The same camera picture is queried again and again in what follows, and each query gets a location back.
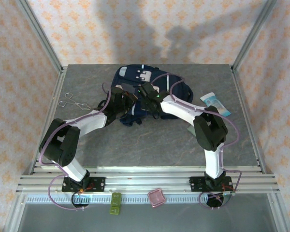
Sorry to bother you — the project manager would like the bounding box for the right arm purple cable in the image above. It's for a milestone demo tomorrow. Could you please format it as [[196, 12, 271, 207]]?
[[151, 73, 242, 210]]

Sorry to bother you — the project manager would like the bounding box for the slotted grey cable duct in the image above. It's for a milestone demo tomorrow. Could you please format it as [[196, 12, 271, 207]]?
[[26, 195, 208, 204]]

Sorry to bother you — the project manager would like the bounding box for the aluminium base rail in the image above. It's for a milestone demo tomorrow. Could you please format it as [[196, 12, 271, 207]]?
[[16, 166, 280, 194]]

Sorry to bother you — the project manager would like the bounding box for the left aluminium frame post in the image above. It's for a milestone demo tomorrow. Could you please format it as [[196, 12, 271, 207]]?
[[15, 0, 64, 73]]

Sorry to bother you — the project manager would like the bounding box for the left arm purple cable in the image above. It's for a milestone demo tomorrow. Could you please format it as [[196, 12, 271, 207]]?
[[38, 83, 112, 211]]

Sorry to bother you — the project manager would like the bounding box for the metal scissors clamp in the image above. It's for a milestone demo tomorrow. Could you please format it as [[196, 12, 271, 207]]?
[[58, 93, 91, 111]]

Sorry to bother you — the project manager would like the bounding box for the right aluminium frame post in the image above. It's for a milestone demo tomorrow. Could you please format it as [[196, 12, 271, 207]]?
[[231, 0, 277, 72]]

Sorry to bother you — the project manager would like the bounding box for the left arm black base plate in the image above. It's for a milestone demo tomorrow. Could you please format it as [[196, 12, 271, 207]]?
[[61, 176, 106, 193]]

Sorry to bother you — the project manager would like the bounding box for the right aluminium side rail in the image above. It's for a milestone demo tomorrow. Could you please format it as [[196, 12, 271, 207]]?
[[230, 67, 267, 174]]

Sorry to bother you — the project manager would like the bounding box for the aluminium frame post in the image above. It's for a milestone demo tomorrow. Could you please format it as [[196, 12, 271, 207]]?
[[15, 0, 64, 73], [231, 0, 277, 72]]

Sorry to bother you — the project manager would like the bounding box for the left aluminium side rail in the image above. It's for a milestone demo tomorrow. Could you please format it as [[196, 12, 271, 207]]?
[[29, 67, 68, 175]]

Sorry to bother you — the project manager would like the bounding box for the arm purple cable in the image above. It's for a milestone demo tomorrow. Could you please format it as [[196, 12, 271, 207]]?
[[151, 73, 242, 210], [38, 83, 112, 211]]

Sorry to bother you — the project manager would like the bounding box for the pink square tray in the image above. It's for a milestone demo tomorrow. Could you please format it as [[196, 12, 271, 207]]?
[[147, 188, 166, 208]]

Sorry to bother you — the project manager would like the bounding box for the green button box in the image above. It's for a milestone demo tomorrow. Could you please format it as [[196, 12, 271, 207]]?
[[109, 192, 122, 215]]

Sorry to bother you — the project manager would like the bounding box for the aluminium side rail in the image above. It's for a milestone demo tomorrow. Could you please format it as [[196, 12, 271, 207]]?
[[230, 67, 267, 174], [29, 67, 68, 175]]

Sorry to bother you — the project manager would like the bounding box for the navy blue backpack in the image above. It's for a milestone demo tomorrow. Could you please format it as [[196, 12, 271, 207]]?
[[111, 64, 194, 127]]

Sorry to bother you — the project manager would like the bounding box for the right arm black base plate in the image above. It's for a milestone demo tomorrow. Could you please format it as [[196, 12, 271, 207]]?
[[188, 175, 233, 193]]

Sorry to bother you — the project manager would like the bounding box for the blue white wipes pack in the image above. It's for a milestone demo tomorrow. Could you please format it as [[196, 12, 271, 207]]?
[[200, 92, 232, 116]]

